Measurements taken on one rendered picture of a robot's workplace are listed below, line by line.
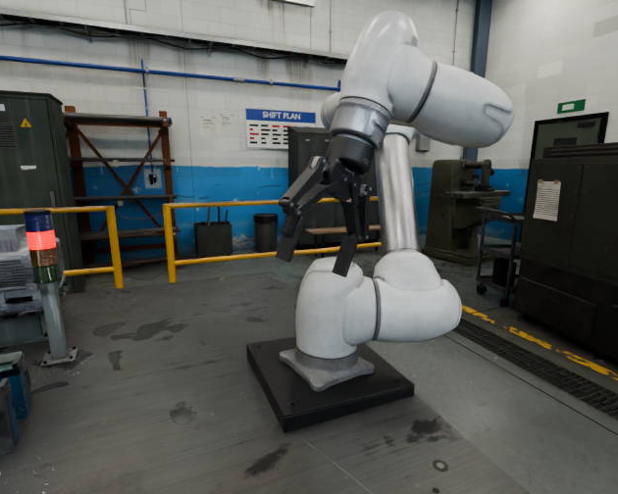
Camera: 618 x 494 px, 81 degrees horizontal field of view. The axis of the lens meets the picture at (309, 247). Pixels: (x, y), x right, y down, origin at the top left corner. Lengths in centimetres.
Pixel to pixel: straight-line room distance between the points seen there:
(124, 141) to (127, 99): 57
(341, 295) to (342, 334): 9
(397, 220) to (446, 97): 42
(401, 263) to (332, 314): 21
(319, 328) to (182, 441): 35
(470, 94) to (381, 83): 14
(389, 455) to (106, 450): 54
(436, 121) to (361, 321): 45
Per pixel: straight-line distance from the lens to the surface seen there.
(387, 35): 64
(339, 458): 77
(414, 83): 62
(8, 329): 145
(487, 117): 67
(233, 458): 78
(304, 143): 580
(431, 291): 89
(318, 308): 82
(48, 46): 612
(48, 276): 117
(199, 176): 586
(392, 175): 104
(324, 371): 89
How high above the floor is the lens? 132
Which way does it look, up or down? 12 degrees down
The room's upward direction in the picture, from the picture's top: straight up
